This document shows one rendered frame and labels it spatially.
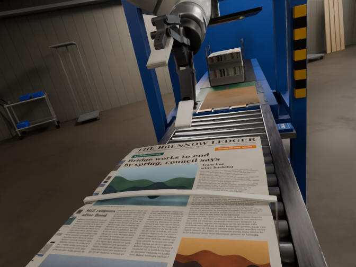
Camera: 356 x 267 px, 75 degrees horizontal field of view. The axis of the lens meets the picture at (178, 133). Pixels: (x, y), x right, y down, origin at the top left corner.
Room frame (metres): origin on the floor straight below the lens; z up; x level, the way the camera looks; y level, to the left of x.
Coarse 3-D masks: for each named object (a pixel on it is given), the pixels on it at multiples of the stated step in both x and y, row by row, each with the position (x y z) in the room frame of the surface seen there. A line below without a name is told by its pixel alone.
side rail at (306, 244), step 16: (272, 128) 0.93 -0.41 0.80; (272, 144) 0.79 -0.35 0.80; (272, 160) 0.69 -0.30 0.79; (288, 160) 0.66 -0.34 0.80; (288, 176) 0.57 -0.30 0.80; (288, 192) 0.51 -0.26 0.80; (288, 208) 0.45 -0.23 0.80; (304, 208) 0.44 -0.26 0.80; (288, 224) 0.40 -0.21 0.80; (304, 224) 0.39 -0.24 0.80; (304, 240) 0.35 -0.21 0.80; (304, 256) 0.32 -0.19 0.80; (320, 256) 0.31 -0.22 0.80
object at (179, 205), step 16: (96, 192) 0.34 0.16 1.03; (112, 192) 0.33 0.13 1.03; (240, 192) 0.26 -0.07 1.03; (256, 192) 0.25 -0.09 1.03; (80, 208) 0.30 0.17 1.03; (96, 208) 0.29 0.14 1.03; (112, 208) 0.28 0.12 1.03; (128, 208) 0.28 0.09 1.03; (144, 208) 0.27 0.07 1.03; (160, 208) 0.26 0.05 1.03; (176, 208) 0.26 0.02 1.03; (192, 208) 0.25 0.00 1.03; (208, 208) 0.24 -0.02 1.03; (224, 208) 0.24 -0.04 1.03; (240, 208) 0.23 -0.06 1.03; (256, 208) 0.22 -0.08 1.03
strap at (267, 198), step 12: (120, 192) 0.31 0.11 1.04; (132, 192) 0.30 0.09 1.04; (144, 192) 0.29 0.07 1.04; (156, 192) 0.28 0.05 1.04; (168, 192) 0.27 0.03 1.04; (180, 192) 0.27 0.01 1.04; (192, 192) 0.26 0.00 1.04; (204, 192) 0.26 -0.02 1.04; (216, 192) 0.26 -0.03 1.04; (228, 192) 0.25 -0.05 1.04
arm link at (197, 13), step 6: (180, 6) 0.57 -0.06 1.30; (186, 6) 0.56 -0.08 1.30; (192, 6) 0.56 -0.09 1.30; (198, 6) 0.57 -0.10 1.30; (174, 12) 0.56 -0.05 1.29; (180, 12) 0.54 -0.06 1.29; (186, 12) 0.54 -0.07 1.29; (192, 12) 0.54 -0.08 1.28; (198, 12) 0.55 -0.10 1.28; (186, 18) 0.54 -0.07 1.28; (192, 18) 0.54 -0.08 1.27; (198, 18) 0.53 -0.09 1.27; (204, 18) 0.56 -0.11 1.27; (198, 24) 0.54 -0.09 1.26; (204, 24) 0.56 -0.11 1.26; (204, 30) 0.55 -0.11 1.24; (204, 36) 0.55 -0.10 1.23
